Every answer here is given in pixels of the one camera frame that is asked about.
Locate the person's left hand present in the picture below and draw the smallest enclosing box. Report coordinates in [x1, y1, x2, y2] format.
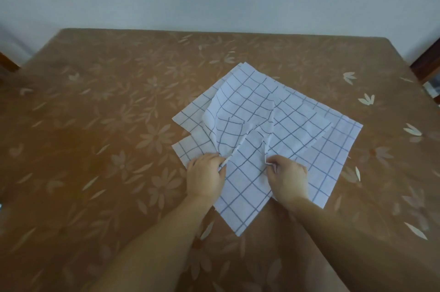
[186, 153, 227, 201]

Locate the dark wooden chair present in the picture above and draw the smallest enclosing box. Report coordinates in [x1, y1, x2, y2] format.
[410, 35, 440, 107]

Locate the person's left forearm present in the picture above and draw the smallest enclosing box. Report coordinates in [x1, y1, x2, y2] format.
[90, 194, 220, 292]

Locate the person's right forearm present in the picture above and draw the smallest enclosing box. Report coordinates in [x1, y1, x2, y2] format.
[285, 196, 440, 292]

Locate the person's right hand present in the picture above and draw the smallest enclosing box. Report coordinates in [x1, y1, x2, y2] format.
[266, 155, 311, 205]

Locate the brown floral tablecloth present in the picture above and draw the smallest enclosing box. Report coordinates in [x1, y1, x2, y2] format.
[0, 29, 440, 292]

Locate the brown wooden furniture edge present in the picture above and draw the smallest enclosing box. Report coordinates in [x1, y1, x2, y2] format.
[0, 51, 20, 74]

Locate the white checked cloth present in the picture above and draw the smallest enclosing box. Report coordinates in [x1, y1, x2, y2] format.
[171, 62, 364, 237]

